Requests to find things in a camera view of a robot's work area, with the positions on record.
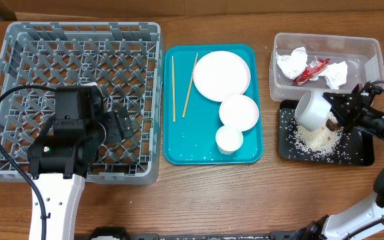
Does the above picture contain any red snack wrapper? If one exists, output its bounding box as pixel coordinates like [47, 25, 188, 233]
[293, 59, 331, 86]

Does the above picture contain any wooden chopstick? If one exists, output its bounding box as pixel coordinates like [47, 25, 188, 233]
[182, 53, 199, 118]
[171, 55, 176, 123]

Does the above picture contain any large white plate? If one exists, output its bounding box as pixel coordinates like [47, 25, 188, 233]
[193, 51, 251, 102]

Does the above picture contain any clear plastic waste bin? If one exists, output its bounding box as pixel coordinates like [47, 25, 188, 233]
[269, 33, 384, 101]

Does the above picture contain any right wooden chopstick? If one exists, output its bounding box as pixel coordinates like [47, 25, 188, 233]
[182, 53, 199, 118]

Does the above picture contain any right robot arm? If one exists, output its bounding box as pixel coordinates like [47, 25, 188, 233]
[292, 81, 384, 239]

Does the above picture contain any white tissue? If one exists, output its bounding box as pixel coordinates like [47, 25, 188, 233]
[276, 47, 308, 80]
[319, 61, 348, 90]

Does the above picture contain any small pink white bowl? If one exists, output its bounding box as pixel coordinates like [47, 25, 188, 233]
[219, 95, 259, 131]

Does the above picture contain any teal plastic serving tray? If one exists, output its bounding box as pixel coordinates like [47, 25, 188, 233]
[163, 44, 264, 165]

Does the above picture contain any grey bowl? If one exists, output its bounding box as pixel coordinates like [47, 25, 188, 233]
[295, 89, 331, 131]

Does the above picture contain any brown food piece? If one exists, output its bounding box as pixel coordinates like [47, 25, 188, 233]
[325, 119, 340, 131]

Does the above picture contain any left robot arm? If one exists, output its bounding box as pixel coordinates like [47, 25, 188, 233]
[27, 85, 133, 239]

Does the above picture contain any black rectangular tray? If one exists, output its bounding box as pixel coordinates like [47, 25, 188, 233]
[277, 99, 375, 167]

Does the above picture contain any pile of white rice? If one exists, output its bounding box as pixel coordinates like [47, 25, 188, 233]
[280, 108, 363, 164]

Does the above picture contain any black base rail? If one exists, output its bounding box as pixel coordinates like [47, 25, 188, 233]
[74, 227, 305, 240]

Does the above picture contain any left wooden chopstick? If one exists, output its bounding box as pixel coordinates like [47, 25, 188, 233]
[171, 55, 176, 123]

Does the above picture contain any grey plastic dishwasher rack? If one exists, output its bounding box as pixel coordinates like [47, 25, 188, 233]
[0, 22, 165, 185]

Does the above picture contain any white cup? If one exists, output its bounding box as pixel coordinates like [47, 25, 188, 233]
[215, 125, 243, 155]

